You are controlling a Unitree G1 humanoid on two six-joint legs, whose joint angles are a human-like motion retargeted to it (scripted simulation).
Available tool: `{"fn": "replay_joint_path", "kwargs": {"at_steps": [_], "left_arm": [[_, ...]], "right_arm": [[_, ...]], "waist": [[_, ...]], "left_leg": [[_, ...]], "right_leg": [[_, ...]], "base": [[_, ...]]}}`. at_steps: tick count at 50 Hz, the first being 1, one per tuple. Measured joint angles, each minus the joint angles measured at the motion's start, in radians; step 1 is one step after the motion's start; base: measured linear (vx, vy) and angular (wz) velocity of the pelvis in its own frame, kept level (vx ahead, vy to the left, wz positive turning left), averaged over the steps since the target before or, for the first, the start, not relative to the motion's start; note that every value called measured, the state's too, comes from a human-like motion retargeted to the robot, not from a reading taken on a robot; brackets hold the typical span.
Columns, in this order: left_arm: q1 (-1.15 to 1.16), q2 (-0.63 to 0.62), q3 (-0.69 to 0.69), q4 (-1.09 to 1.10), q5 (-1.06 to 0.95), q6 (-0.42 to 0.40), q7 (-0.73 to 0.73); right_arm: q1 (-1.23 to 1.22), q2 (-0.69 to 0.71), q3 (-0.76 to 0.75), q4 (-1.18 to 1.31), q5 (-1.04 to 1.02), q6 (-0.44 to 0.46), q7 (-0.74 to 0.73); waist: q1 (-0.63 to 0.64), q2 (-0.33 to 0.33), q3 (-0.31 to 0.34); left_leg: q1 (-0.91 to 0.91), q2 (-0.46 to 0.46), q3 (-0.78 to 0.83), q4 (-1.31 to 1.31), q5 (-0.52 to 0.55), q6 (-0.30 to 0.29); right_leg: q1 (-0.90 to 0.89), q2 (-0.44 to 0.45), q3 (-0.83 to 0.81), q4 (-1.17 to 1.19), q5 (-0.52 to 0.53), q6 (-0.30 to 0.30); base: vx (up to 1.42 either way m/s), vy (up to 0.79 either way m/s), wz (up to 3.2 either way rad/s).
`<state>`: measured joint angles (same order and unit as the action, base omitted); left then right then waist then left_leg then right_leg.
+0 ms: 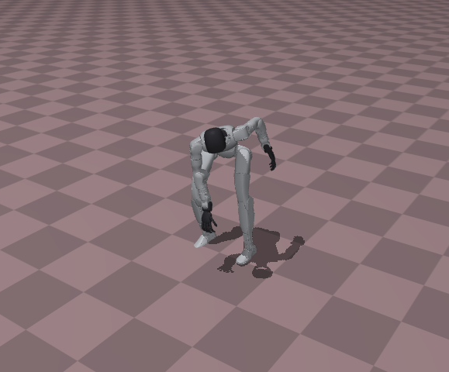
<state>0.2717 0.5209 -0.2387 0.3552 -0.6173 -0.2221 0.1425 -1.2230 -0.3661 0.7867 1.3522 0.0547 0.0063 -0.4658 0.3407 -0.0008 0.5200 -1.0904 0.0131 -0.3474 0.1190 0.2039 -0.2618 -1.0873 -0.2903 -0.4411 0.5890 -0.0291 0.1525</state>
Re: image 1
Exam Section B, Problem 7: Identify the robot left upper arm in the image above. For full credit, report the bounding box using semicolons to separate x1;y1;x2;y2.
233;117;261;141

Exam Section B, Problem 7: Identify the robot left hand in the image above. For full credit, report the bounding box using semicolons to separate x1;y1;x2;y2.
264;144;276;171

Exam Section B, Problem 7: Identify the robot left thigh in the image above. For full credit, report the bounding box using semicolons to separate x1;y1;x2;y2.
234;145;252;207

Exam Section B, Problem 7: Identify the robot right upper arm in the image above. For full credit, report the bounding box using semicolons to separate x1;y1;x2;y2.
189;136;208;181

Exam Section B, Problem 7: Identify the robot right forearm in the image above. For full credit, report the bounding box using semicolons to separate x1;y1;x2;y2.
194;173;211;208

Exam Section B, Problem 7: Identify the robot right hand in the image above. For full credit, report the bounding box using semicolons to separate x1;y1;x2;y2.
202;201;217;233

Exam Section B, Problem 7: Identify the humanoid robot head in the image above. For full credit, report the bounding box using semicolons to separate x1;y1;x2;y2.
204;128;227;153

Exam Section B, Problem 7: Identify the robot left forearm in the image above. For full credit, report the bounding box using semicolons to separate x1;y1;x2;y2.
255;119;271;150

